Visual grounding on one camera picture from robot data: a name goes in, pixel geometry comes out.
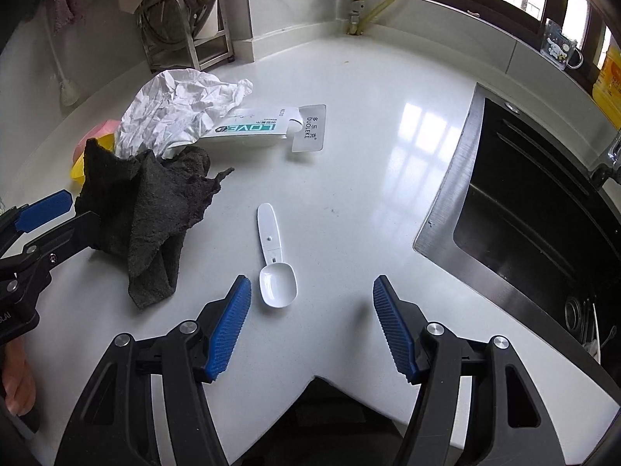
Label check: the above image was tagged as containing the white toothpaste box package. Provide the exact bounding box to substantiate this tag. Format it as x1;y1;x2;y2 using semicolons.
202;104;327;154

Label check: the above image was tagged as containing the white brush with handle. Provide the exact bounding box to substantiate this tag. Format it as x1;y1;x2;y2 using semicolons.
42;7;81;107

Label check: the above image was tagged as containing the glass mug with print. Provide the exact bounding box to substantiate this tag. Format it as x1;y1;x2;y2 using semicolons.
540;18;584;71

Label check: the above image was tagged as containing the white paper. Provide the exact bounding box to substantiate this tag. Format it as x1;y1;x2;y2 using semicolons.
114;68;254;159

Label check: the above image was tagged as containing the metal dish rack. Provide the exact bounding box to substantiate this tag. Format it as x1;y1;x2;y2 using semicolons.
137;0;235;74

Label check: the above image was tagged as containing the black cloth rag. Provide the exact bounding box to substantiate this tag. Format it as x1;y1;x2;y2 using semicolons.
75;139;234;309

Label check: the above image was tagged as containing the chrome faucet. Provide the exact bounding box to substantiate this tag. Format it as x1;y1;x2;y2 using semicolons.
590;132;621;190

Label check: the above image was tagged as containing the pink plastic dish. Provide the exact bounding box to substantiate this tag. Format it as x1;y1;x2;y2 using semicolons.
73;119;120;163

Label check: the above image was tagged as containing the person's left hand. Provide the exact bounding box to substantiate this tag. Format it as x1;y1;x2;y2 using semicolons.
2;338;36;417

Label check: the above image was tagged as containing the yellow oil bottle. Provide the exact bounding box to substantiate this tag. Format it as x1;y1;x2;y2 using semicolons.
593;43;621;129

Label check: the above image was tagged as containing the black kitchen sink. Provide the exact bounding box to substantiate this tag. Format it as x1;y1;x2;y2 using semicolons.
414;86;620;398

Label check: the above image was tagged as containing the yellow plastic lid ring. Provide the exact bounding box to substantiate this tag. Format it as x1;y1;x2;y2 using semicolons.
69;134;118;191

